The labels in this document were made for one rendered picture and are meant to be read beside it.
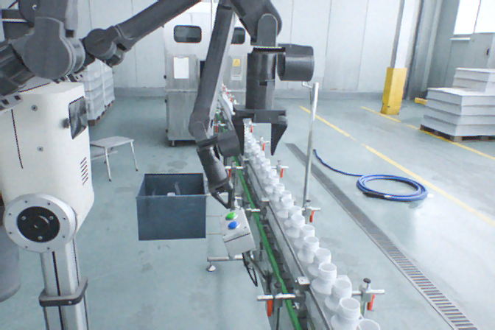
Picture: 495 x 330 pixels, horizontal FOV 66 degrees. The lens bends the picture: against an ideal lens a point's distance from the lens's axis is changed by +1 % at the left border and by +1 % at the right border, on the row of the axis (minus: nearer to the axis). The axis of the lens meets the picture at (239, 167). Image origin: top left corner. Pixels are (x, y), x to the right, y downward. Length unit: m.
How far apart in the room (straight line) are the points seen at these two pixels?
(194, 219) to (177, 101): 4.25
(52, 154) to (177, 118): 5.06
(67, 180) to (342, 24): 11.49
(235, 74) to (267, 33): 5.18
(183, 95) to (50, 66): 5.19
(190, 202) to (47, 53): 1.14
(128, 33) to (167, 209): 0.86
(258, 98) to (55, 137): 0.46
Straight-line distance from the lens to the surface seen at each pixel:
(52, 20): 0.73
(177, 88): 5.88
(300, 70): 0.75
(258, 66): 0.74
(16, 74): 0.78
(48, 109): 0.92
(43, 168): 0.97
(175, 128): 5.99
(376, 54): 12.63
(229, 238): 1.08
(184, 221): 1.78
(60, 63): 0.73
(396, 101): 10.06
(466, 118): 7.79
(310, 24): 11.87
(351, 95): 12.43
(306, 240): 0.97
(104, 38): 1.16
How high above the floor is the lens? 1.62
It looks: 18 degrees down
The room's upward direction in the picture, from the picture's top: 2 degrees clockwise
